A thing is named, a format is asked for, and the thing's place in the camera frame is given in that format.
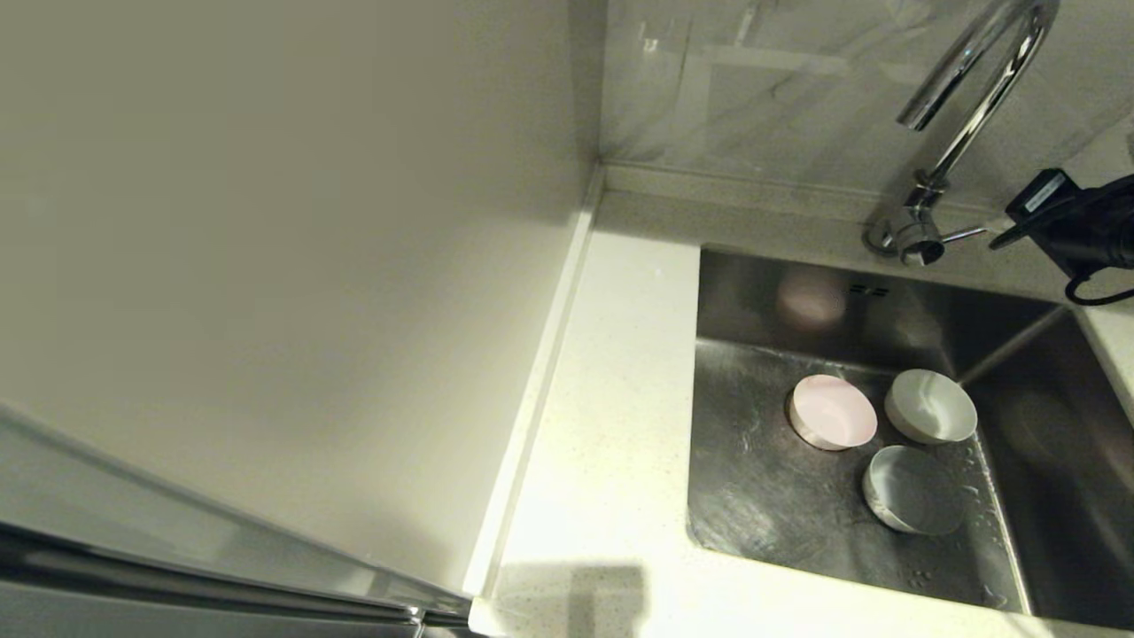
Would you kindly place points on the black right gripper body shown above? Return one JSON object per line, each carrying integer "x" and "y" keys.
{"x": 1099, "y": 230}

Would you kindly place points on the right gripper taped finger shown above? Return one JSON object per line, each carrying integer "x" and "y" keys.
{"x": 1019, "y": 235}

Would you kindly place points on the chrome gooseneck faucet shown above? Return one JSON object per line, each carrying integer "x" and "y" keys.
{"x": 912, "y": 226}

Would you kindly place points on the white bowl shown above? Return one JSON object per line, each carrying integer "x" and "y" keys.
{"x": 914, "y": 490}
{"x": 932, "y": 406}

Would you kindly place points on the pink bowl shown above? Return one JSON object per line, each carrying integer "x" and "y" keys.
{"x": 833, "y": 412}

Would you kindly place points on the stainless steel sink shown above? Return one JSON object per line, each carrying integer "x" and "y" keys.
{"x": 762, "y": 496}

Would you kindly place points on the white cabinet side panel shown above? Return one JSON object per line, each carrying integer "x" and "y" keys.
{"x": 266, "y": 221}

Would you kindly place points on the glossy grey appliance door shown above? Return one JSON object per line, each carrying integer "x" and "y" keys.
{"x": 89, "y": 496}

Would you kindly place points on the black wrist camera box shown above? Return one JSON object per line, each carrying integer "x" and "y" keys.
{"x": 1041, "y": 195}

